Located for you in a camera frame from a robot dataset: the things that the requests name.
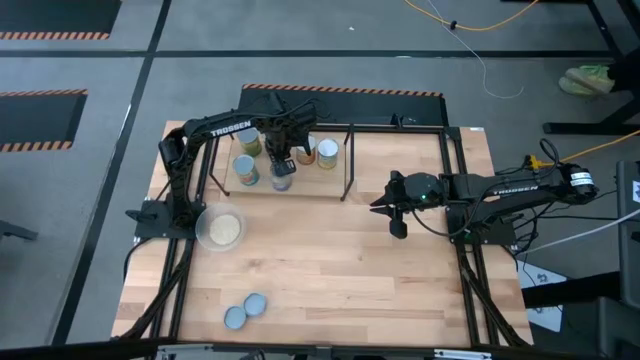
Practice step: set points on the white paper sheet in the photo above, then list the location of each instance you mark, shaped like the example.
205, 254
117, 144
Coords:
542, 290

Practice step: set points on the wooden shelf black frame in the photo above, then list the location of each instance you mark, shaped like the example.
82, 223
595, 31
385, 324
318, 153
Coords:
320, 182

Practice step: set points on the black floor beam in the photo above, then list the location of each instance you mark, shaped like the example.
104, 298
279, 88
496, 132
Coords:
570, 292

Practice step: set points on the yellow green labelled can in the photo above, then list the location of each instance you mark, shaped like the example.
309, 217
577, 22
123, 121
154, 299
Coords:
248, 144

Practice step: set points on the yellow carrots can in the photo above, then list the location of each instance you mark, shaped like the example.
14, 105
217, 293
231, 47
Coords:
328, 151

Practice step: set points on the rice heap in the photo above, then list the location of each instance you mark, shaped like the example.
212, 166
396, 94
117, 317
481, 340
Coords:
224, 229

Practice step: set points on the tomatoes can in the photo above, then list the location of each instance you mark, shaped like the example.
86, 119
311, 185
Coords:
245, 169

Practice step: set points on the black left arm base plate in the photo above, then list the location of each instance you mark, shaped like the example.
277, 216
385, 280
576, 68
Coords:
150, 222

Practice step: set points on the red green beans can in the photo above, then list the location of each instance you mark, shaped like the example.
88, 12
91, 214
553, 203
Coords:
305, 159

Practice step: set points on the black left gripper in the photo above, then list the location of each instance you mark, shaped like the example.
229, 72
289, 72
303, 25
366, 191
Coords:
285, 130

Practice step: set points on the black hazard striped floor mat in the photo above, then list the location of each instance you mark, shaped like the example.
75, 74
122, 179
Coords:
375, 107
35, 120
50, 15

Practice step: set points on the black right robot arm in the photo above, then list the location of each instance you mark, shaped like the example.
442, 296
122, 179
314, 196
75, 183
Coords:
515, 190

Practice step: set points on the translucent white bowl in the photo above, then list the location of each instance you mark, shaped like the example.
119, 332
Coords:
202, 227

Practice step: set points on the black furniture foot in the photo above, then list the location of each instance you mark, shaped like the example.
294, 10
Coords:
15, 230

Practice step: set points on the green yellow bag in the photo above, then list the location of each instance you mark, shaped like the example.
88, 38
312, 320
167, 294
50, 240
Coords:
587, 79

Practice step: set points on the black table leg frame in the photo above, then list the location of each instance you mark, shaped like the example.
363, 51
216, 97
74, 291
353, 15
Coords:
590, 128

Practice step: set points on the blue peas can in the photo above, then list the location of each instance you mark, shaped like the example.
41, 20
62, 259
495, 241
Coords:
281, 184

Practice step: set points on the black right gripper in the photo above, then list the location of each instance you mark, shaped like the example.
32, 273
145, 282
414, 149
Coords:
397, 195

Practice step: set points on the black metal rig frame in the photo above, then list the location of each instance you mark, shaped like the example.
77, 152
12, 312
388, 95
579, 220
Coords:
375, 128

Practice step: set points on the black box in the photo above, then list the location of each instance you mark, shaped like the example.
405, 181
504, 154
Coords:
630, 225

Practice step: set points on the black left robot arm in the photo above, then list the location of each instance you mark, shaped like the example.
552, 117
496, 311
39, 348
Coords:
180, 190

